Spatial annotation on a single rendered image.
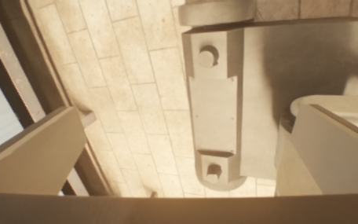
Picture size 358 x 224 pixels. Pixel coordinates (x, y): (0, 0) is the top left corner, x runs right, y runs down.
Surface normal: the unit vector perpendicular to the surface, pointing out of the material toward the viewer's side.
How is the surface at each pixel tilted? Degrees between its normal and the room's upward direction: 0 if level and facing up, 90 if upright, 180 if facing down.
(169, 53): 0
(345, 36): 0
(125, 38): 0
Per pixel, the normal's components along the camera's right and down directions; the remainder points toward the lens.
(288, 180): -0.12, -0.88
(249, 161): -0.33, 0.47
